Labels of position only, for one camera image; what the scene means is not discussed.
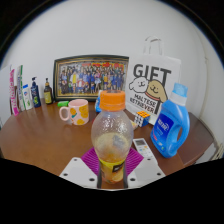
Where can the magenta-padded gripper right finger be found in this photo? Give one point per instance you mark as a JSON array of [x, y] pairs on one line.
[[145, 171]]

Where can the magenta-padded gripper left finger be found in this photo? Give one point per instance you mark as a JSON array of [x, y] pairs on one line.
[[78, 171]]

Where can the orange-capped juice bottle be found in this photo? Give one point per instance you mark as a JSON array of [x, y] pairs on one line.
[[112, 133]]

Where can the white remote control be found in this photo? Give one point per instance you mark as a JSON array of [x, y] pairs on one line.
[[142, 146]]

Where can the small patterned snack packet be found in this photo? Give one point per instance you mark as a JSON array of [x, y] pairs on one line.
[[134, 125]]

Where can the blue detergent bottle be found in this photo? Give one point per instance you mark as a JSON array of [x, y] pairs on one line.
[[170, 128]]

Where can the colourful puzzle cube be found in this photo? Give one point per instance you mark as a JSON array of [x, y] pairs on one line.
[[142, 118]]

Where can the pink patterned mug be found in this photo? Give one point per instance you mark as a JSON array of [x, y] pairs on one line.
[[78, 111]]

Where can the dark brown side table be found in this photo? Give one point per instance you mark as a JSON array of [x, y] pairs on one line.
[[198, 133]]

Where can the small green packet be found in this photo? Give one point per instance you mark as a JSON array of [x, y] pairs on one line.
[[63, 103]]

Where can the brown pump bottle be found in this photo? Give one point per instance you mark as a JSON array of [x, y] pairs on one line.
[[48, 95]]

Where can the white paper gift bag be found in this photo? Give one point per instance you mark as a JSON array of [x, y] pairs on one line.
[[150, 86]]

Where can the dark blue pump bottle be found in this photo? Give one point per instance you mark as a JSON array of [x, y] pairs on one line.
[[35, 95]]

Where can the white lotion bottle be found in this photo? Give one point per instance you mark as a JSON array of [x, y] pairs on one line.
[[27, 98]]

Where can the framed group picture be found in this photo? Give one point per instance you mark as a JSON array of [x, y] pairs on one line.
[[90, 78]]

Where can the pink long box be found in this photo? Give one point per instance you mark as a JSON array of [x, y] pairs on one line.
[[14, 96]]

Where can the white panel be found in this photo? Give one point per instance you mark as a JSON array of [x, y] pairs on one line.
[[4, 96]]

